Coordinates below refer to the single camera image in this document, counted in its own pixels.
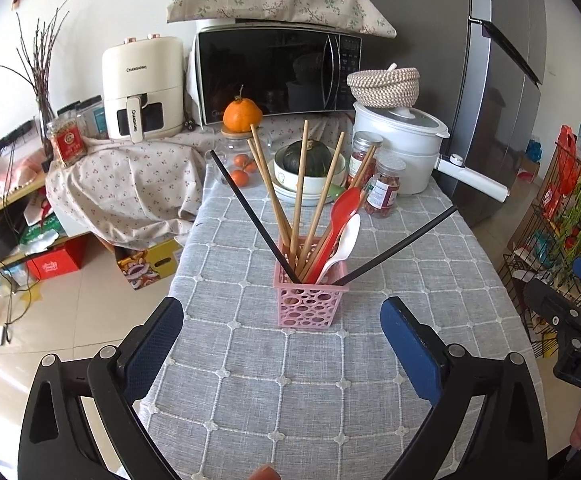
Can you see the glossy green round object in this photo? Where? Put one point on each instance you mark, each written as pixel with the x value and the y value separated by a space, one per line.
pixel 337 193

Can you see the black microwave oven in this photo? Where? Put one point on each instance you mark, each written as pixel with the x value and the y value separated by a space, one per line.
pixel 270 70

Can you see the black chopstick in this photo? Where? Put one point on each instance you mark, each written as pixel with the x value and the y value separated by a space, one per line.
pixel 250 212
pixel 405 240

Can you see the grey checked tablecloth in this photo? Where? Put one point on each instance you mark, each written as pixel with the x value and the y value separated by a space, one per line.
pixel 320 385

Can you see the wooden shelf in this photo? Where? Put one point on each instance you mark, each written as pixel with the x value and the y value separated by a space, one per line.
pixel 0 202

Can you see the clear canister with black lid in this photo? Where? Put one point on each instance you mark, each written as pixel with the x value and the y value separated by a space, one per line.
pixel 69 111
pixel 93 117

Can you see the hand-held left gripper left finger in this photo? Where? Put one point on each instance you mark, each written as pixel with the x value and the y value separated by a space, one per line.
pixel 155 340

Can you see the red box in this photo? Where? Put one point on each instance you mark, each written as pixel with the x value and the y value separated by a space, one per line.
pixel 55 260

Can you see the red plastic bag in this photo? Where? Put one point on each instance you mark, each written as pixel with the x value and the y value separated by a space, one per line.
pixel 563 170

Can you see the black power strip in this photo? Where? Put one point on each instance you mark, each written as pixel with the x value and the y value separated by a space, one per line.
pixel 15 135

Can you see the floral microwave cover cloth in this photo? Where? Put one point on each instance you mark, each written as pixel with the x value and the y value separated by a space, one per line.
pixel 280 0

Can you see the white ceramic bowl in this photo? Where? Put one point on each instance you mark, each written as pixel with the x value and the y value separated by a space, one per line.
pixel 290 180

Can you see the wooden chopstick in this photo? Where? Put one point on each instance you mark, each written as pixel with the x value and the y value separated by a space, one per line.
pixel 364 166
pixel 261 175
pixel 326 185
pixel 300 190
pixel 270 185

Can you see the printed cardboard box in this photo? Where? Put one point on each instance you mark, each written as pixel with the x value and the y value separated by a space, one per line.
pixel 145 265

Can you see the white plastic spoon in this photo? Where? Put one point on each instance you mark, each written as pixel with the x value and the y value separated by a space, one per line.
pixel 348 237

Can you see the dark green pumpkin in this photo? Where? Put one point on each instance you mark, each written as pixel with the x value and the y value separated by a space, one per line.
pixel 305 157

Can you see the cream air fryer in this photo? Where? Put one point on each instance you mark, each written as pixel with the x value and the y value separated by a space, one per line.
pixel 140 70

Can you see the plastic jar with red label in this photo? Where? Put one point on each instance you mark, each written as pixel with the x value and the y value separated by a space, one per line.
pixel 380 195
pixel 358 160

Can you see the dry branches in vase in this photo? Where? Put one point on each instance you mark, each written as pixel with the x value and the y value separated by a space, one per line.
pixel 45 75

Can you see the floral cabinet cloth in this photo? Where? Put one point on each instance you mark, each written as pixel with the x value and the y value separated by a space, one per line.
pixel 135 185

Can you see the red plastic spoon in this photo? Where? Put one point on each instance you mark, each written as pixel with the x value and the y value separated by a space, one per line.
pixel 345 205

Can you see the pink cloth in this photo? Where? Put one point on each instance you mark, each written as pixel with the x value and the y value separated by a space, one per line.
pixel 10 175

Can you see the pink perforated plastic basket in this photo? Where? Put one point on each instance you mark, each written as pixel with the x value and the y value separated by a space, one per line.
pixel 310 305

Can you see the white electric pot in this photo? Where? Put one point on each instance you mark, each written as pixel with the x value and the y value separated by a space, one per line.
pixel 410 160

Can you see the large orange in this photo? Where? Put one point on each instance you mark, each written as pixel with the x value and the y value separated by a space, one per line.
pixel 243 115

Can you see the glass jar with red label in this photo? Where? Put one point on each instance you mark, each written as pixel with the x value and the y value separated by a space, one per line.
pixel 68 142

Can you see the person's left hand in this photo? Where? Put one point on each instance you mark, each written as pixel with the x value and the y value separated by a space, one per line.
pixel 264 474

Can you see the grey refrigerator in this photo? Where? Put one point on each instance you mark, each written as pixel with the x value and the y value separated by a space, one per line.
pixel 495 135

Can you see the clear glass jar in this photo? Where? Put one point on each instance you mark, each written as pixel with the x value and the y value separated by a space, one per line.
pixel 228 152

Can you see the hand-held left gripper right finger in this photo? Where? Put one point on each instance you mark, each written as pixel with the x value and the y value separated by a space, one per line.
pixel 413 355

